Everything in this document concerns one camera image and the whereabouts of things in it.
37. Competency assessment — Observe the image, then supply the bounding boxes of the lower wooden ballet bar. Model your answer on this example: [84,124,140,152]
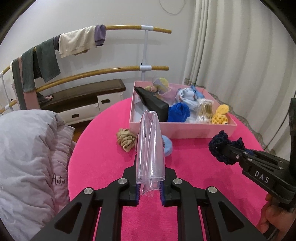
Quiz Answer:
[1,65,169,113]

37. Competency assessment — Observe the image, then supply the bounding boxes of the white wall cable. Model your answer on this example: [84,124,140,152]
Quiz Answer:
[158,0,187,16]

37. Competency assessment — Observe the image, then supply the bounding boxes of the grey pink duvet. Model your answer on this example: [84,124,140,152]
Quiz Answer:
[1,109,75,240]

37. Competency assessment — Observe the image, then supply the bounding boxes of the yellow crochet piece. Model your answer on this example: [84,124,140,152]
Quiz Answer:
[211,104,229,125]

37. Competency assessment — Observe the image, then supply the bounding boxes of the upper wooden ballet bar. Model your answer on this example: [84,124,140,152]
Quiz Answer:
[0,24,172,76]

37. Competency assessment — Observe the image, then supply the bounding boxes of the clear plastic pouch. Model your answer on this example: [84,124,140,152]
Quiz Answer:
[136,110,165,197]

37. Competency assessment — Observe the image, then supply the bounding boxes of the wooden ballet bar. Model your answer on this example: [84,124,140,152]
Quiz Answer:
[0,24,172,76]
[1,65,169,113]

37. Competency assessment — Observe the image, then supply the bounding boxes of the royal blue knit cloth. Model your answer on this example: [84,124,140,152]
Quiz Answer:
[168,102,190,123]

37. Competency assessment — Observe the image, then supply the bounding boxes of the cream hanging cloth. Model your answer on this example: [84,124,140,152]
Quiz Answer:
[59,26,96,58]

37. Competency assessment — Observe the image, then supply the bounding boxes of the navy knit scrunchie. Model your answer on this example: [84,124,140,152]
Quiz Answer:
[208,130,245,164]

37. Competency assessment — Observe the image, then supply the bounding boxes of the cotton swab pack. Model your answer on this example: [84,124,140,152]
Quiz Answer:
[196,98,214,123]

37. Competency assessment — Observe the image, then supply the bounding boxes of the dark green hanging towel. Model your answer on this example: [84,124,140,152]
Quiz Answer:
[21,37,61,92]

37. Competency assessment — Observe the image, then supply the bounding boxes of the light blue knit piece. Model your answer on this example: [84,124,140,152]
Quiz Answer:
[162,135,173,157]

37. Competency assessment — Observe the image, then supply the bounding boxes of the white cartoon print cloth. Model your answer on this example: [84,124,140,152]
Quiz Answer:
[175,85,205,110]

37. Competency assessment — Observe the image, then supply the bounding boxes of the pink grey hanging towel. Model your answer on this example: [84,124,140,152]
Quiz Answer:
[10,57,40,110]

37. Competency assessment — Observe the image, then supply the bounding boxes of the pink cardboard box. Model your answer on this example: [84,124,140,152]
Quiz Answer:
[129,91,237,139]

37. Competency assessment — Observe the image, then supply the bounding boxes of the purple hanging cloth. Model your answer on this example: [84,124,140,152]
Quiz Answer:
[94,25,106,46]

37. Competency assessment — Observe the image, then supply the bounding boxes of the beige scrunchie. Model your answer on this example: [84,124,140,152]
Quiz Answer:
[116,128,136,152]

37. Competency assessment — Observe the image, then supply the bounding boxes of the pink round table mat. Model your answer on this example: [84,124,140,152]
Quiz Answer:
[68,98,266,240]

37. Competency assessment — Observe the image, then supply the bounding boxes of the white bar stand post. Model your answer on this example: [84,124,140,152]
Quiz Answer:
[140,25,154,81]

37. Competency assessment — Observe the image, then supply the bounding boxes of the right hand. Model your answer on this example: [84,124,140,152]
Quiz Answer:
[256,194,295,240]

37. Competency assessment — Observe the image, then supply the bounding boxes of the pastel organza bow scrunchie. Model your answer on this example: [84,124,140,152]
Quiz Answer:
[144,77,178,103]

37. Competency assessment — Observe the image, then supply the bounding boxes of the black pouch case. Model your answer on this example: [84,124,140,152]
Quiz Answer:
[134,87,169,122]

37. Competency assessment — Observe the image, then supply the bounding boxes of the dark wood bench cabinet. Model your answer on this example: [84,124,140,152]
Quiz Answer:
[40,79,126,125]

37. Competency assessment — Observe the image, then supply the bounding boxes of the beige curtain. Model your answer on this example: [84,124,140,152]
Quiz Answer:
[183,1,295,158]

